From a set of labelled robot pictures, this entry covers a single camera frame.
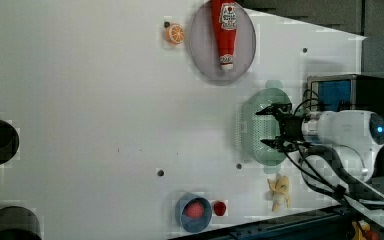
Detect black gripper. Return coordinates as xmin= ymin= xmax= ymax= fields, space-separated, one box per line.
xmin=256 ymin=103 xmax=304 ymax=153

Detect green plastic strainer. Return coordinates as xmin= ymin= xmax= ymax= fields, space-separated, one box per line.
xmin=237 ymin=80 xmax=290 ymax=174

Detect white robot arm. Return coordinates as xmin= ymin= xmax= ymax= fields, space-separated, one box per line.
xmin=258 ymin=103 xmax=384 ymax=229

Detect peeled banana toy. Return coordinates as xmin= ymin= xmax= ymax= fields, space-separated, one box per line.
xmin=267 ymin=176 xmax=291 ymax=212

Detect red strawberry toy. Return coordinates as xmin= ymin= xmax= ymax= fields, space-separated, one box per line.
xmin=213 ymin=201 xmax=227 ymax=216

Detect grey round plate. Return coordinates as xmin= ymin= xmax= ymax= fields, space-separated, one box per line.
xmin=188 ymin=1 xmax=256 ymax=81

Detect red ball in bowl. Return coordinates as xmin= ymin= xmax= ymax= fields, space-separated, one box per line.
xmin=184 ymin=201 xmax=204 ymax=219

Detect red ketchup bottle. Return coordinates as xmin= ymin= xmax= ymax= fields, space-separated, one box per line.
xmin=211 ymin=0 xmax=237 ymax=71

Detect blue bowl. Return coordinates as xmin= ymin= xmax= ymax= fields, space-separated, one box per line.
xmin=175 ymin=193 xmax=212 ymax=233

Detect orange slice toy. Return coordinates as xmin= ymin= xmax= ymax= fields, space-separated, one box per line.
xmin=165 ymin=22 xmax=185 ymax=45

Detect black cylinder cup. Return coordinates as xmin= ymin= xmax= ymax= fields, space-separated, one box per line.
xmin=0 ymin=206 xmax=42 ymax=240

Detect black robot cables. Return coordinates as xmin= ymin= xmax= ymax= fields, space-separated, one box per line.
xmin=283 ymin=88 xmax=358 ymax=201

